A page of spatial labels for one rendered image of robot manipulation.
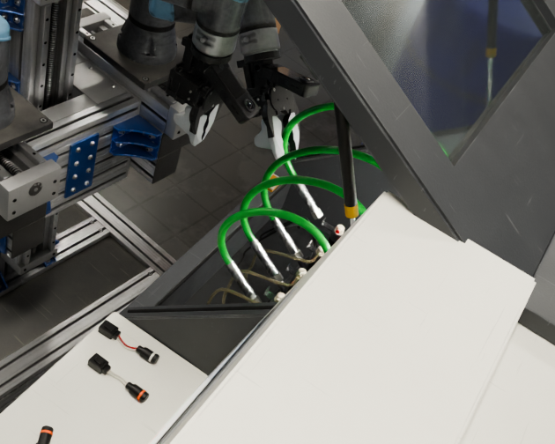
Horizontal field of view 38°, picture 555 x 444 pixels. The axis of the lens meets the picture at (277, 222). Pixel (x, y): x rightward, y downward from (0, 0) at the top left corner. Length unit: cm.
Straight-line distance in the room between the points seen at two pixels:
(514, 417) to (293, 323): 30
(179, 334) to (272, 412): 71
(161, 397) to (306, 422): 69
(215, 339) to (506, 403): 59
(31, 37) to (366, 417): 132
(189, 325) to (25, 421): 31
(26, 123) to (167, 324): 58
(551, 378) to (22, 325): 173
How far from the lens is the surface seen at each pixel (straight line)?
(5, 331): 244
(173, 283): 163
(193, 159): 340
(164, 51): 203
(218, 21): 132
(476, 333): 93
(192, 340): 144
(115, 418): 140
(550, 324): 108
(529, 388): 103
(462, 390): 87
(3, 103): 175
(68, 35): 196
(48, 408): 140
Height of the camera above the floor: 218
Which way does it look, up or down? 42 degrees down
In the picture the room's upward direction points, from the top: 21 degrees clockwise
